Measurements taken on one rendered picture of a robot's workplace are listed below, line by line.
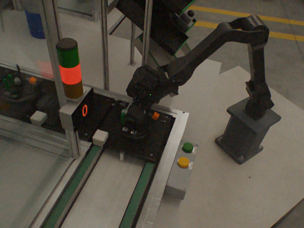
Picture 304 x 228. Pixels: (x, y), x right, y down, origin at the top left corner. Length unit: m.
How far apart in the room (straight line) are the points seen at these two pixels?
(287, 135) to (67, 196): 0.97
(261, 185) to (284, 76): 2.33
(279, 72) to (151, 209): 2.73
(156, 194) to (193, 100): 0.61
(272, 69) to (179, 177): 2.61
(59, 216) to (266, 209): 0.70
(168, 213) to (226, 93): 0.73
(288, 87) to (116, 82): 2.19
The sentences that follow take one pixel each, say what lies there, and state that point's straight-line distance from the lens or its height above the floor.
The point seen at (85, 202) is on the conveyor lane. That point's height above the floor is 0.92.
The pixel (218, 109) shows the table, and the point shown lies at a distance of 1.40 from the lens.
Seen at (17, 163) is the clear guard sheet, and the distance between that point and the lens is 0.74.
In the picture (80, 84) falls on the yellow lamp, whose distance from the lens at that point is 0.76.
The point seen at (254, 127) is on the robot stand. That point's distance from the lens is 1.08.
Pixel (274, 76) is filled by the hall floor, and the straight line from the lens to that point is 3.35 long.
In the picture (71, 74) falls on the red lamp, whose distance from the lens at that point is 0.73.
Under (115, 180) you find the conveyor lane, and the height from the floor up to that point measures 0.92.
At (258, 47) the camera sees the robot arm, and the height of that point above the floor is 1.36.
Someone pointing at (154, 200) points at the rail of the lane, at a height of 0.96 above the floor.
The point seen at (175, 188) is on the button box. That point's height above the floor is 0.95.
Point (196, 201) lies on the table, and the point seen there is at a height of 0.86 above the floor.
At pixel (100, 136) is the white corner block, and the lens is 1.04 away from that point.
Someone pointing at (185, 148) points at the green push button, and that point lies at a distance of 1.05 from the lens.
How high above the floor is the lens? 1.79
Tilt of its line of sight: 45 degrees down
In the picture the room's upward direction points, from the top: 6 degrees clockwise
